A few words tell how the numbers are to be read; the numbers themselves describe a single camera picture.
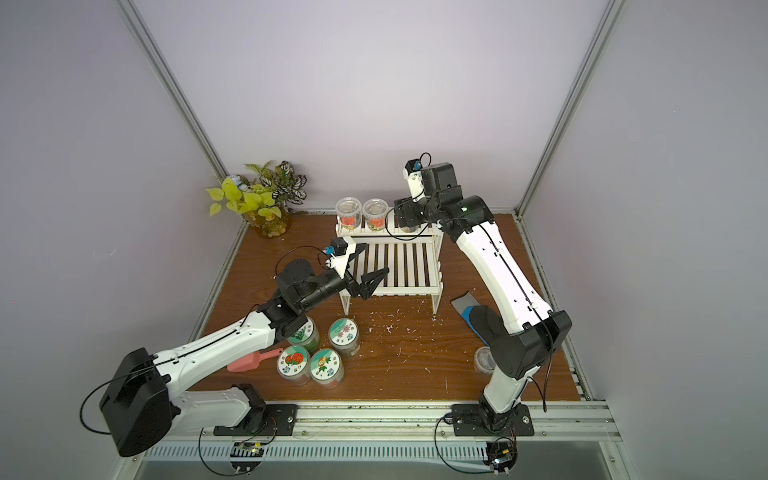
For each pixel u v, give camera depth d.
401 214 0.67
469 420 0.72
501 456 0.70
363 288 0.63
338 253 0.60
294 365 0.74
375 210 0.76
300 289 0.58
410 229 0.79
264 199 0.97
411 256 0.92
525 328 0.42
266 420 0.68
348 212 0.74
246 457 0.72
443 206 0.54
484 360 0.78
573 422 0.74
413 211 0.66
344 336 0.79
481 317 0.91
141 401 0.40
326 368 0.74
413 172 0.64
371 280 0.68
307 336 0.79
